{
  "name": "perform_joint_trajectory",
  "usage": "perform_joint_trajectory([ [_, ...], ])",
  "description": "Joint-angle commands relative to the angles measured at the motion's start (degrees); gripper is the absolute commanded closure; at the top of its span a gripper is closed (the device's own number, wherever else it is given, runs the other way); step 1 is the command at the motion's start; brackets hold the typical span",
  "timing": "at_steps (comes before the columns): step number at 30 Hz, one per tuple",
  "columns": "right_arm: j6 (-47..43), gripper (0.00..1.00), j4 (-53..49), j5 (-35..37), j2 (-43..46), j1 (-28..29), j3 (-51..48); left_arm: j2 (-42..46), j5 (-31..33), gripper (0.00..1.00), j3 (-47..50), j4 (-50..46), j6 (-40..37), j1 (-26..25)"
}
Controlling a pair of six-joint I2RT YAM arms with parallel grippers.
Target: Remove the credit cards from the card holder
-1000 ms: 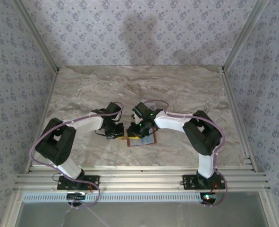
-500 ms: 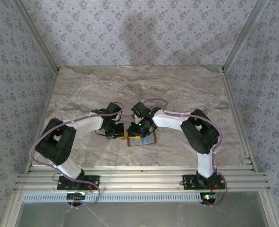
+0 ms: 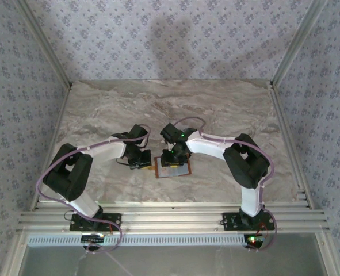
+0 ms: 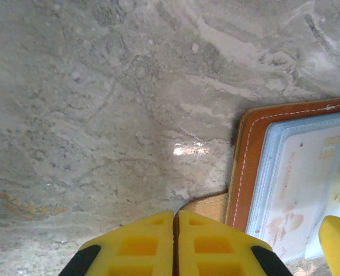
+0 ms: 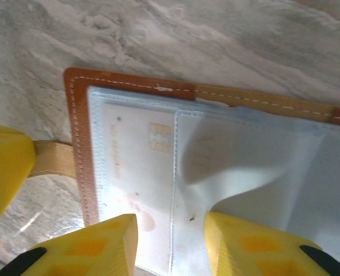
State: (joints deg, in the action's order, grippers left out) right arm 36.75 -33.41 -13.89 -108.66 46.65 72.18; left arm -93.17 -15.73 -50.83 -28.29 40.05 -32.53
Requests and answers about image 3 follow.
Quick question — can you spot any brown leather card holder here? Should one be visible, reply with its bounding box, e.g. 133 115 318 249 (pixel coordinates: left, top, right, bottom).
154 155 192 179

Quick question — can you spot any grey metal lower panel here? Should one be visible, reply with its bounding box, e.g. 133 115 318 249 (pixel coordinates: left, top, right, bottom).
22 246 328 276

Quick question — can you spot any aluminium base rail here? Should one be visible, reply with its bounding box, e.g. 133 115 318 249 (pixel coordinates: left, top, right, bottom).
16 201 331 234

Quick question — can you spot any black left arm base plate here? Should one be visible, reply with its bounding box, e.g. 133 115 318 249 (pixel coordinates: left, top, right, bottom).
68 213 123 232

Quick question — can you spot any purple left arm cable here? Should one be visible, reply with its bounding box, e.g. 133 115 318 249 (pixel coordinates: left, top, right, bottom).
36 123 152 255

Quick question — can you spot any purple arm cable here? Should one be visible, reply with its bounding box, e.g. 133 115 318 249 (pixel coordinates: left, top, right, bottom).
36 123 152 255
172 116 280 253

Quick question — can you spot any slotted grey cable duct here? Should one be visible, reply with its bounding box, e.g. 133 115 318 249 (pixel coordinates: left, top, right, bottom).
27 233 264 248

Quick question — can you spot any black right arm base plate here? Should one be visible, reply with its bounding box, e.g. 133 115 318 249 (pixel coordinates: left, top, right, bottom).
221 212 275 231

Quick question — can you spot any aluminium table side rail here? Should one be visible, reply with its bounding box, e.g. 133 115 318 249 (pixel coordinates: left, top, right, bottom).
28 82 74 212
269 82 315 210

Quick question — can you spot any thin pink wire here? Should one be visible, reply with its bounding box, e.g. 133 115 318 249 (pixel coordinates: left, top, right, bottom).
105 251 132 276

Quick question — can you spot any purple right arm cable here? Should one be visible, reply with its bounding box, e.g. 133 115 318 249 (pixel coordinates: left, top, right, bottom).
172 116 280 253

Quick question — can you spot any aluminium corner post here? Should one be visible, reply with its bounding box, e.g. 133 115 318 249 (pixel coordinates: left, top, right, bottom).
14 0 74 87
270 0 329 87

